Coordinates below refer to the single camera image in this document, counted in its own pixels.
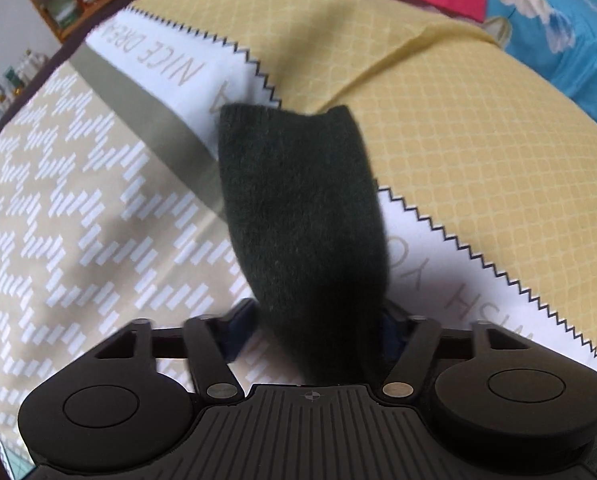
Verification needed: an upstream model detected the dark green sock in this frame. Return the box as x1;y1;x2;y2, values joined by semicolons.
216;103;392;386

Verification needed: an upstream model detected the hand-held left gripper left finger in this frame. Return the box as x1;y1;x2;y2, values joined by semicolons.
94;298;262;402

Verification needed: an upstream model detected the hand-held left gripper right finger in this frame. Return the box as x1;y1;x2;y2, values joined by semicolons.
376;300;529;402

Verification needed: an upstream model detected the blue floral bedding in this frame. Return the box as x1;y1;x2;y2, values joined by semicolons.
483;0;597;136

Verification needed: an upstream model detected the yellow checked blanket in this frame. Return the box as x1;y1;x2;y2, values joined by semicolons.
137;0;597;356

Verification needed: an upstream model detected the beige patterned bed sheet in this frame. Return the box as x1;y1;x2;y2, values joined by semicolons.
0;8;597;471

